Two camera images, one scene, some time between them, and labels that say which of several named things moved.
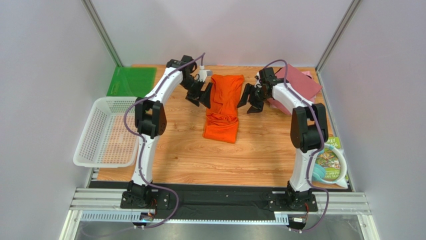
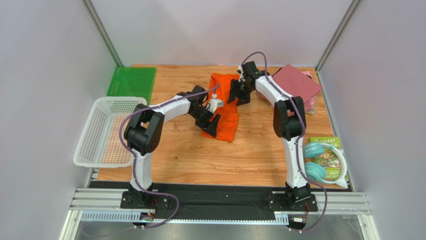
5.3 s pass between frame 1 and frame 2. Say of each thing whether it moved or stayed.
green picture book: stayed
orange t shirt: stayed
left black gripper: moved
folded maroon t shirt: stayed
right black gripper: moved
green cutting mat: stayed
